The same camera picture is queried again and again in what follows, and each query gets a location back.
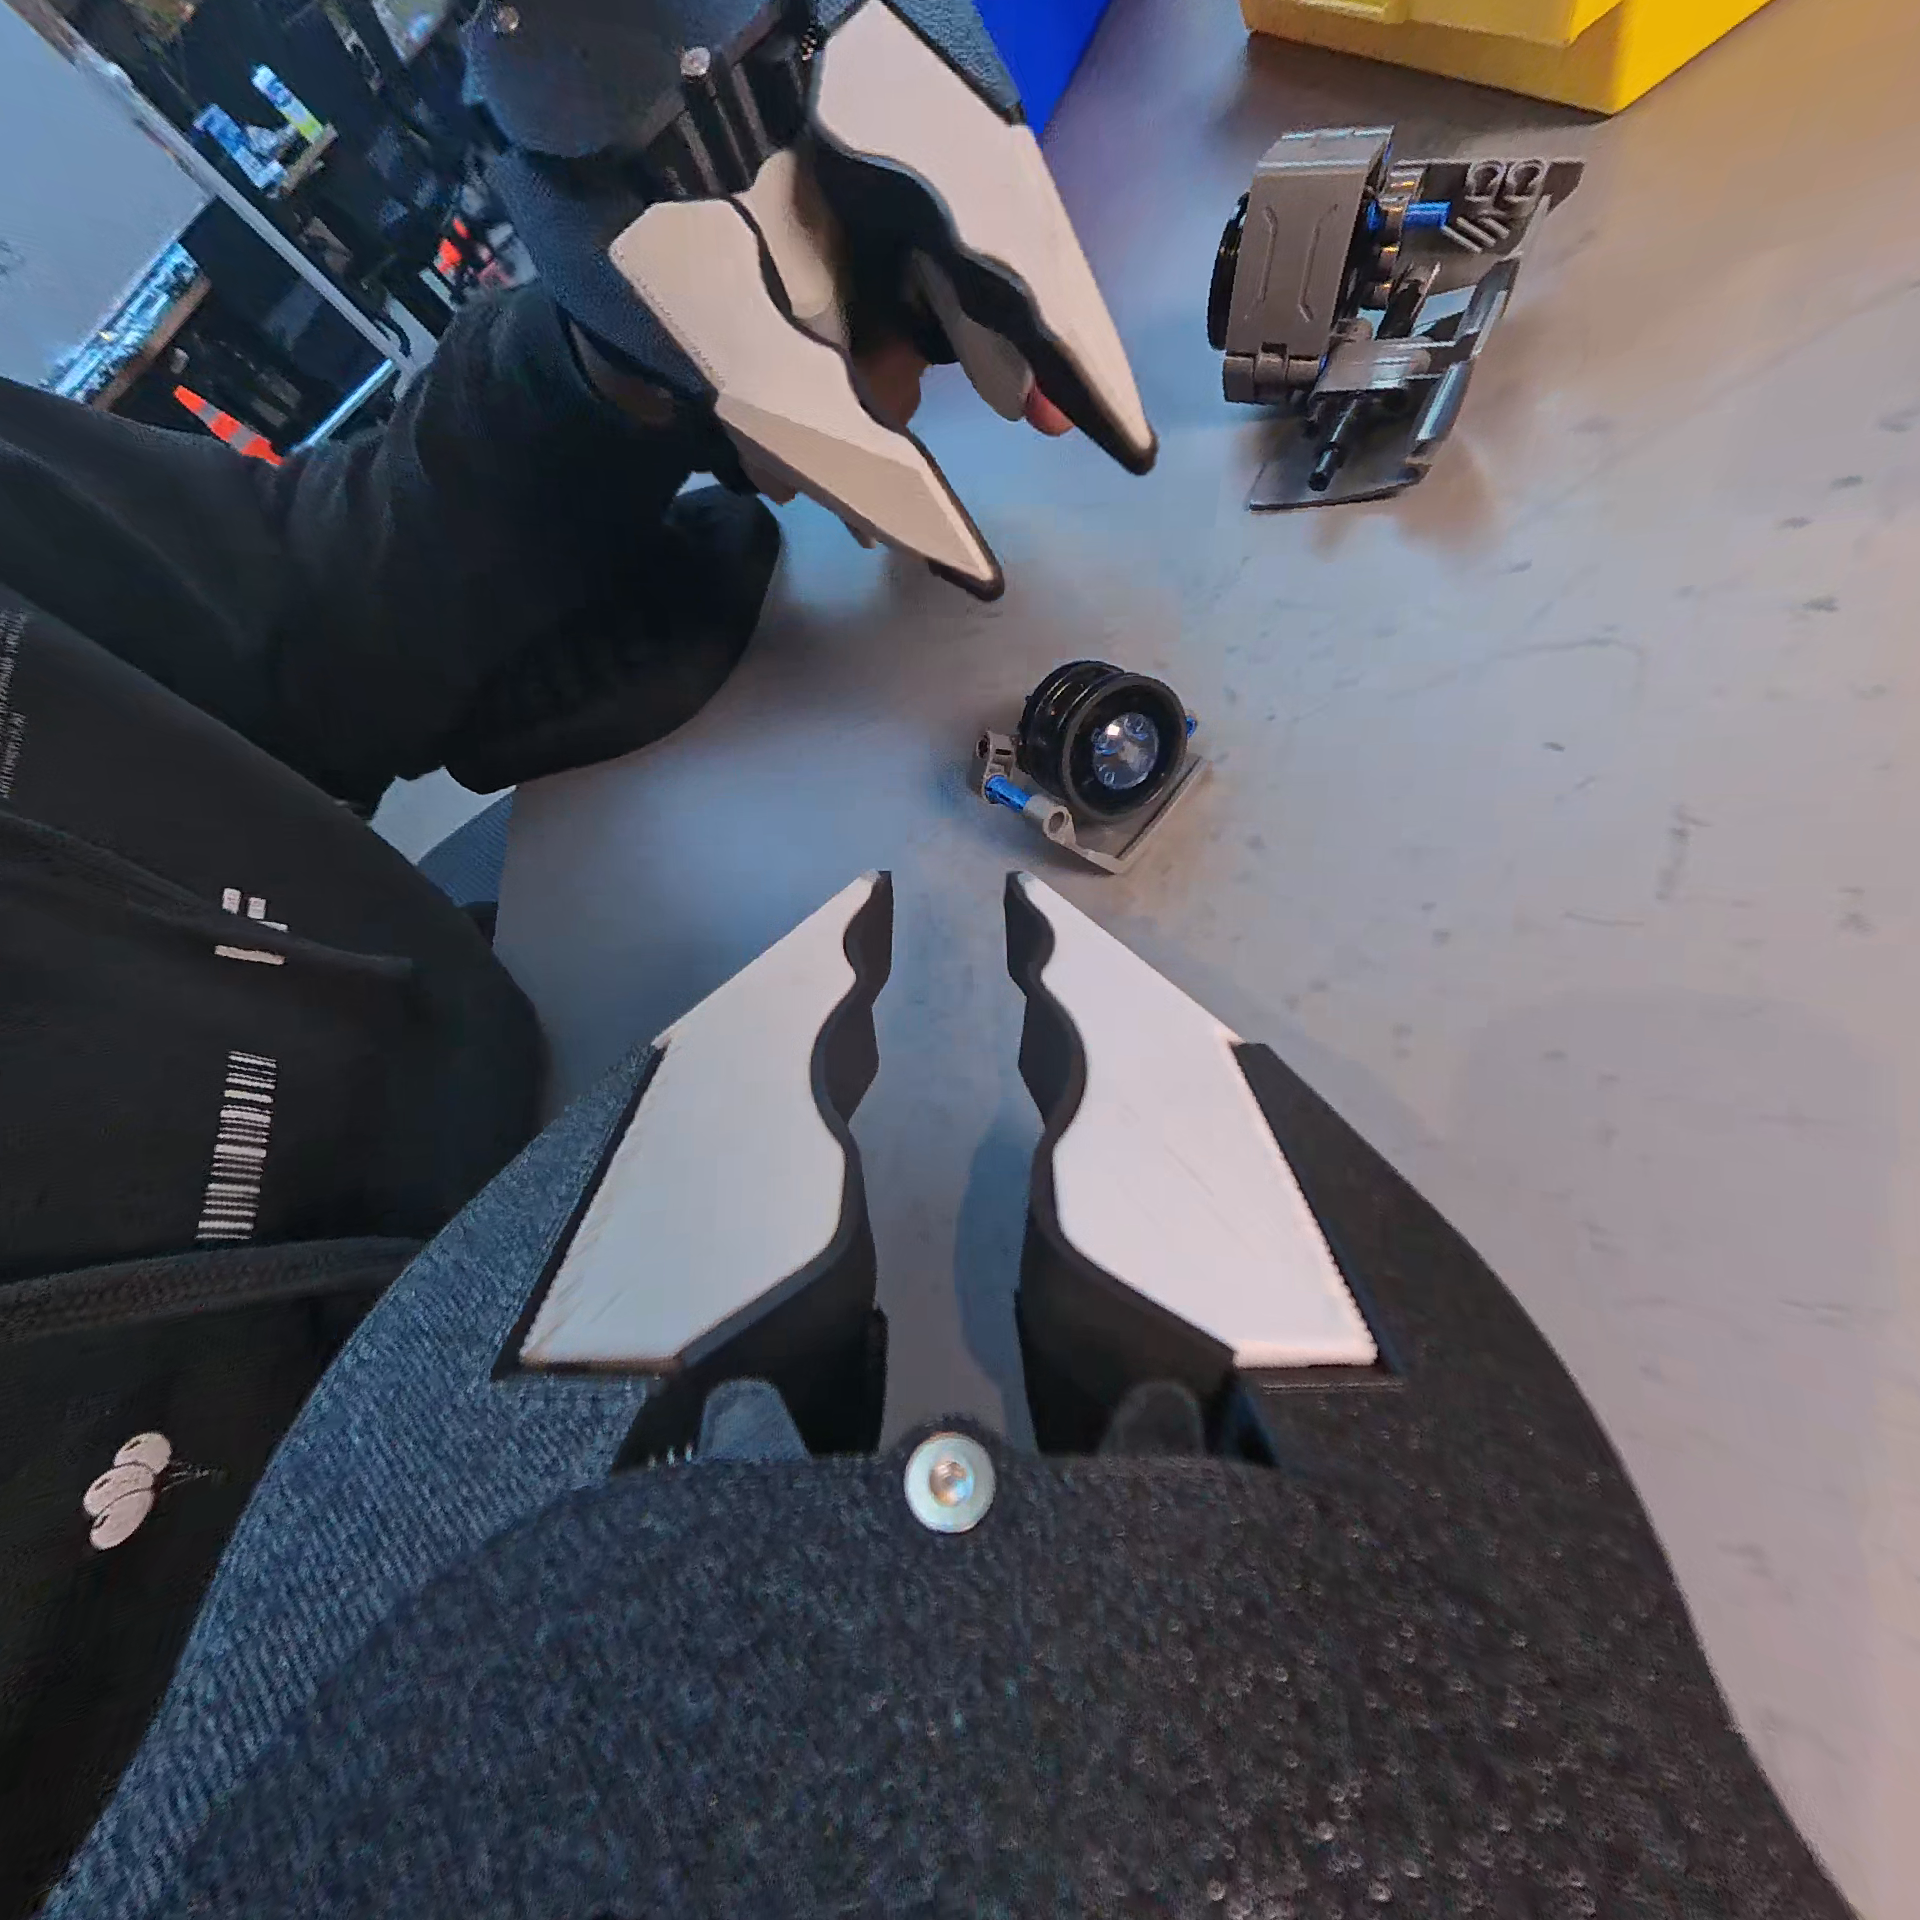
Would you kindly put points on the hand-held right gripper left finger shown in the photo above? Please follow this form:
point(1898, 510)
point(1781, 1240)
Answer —
point(705, 1200)

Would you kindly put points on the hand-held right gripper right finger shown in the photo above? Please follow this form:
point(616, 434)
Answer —
point(1201, 1200)

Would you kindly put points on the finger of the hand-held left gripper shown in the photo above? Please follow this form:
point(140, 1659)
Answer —
point(991, 195)
point(780, 388)

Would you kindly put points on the grey curved brick panel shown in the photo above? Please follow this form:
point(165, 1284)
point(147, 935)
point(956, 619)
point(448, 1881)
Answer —
point(1132, 840)

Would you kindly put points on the person's left hand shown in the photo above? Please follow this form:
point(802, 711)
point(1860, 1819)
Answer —
point(892, 383)

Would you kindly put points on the blue plastic storage bin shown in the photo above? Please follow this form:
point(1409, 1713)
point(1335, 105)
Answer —
point(1043, 43)

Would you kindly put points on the grey brick head assembly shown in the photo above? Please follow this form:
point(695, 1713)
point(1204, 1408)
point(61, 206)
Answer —
point(1289, 255)

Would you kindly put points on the yellow plastic storage bin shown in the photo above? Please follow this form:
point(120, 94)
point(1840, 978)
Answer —
point(1500, 43)

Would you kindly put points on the large whiteboard on stand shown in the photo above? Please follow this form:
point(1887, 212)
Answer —
point(76, 195)

